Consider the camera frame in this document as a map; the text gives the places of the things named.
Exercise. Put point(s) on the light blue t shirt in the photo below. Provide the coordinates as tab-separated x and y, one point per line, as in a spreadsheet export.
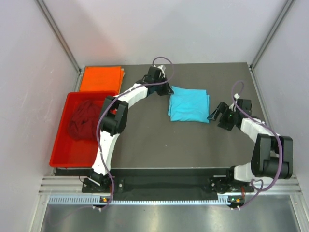
189	105

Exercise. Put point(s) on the left aluminium frame post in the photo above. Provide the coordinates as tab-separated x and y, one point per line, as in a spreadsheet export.
60	38

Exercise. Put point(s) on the red plastic bin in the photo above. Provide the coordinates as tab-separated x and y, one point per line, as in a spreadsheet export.
67	152

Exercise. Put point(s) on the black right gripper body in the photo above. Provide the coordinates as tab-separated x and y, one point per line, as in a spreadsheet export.
230	113

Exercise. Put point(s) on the aluminium frame post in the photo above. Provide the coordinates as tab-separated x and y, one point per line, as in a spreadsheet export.
60	38
272	32

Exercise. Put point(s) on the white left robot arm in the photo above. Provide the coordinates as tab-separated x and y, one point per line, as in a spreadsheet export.
113	120

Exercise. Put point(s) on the folded orange t shirt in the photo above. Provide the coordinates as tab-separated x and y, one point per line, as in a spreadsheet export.
102	78

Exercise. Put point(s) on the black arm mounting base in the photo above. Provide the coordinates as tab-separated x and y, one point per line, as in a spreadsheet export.
167	184

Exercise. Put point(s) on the slotted grey cable duct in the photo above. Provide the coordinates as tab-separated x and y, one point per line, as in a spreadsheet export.
101	200

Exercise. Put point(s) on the aluminium front frame rail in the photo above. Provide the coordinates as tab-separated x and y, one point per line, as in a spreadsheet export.
72	185

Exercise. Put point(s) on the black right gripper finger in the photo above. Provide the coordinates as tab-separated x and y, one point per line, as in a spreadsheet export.
220	109
224	121

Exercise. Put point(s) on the right aluminium frame post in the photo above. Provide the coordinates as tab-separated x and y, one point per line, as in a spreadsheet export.
272	32

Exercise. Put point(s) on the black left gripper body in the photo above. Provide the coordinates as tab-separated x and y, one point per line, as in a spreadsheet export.
161	89

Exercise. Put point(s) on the dark red t shirt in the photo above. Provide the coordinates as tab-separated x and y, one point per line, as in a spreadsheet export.
83	123

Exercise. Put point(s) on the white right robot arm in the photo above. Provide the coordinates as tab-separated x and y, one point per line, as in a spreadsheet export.
272	157

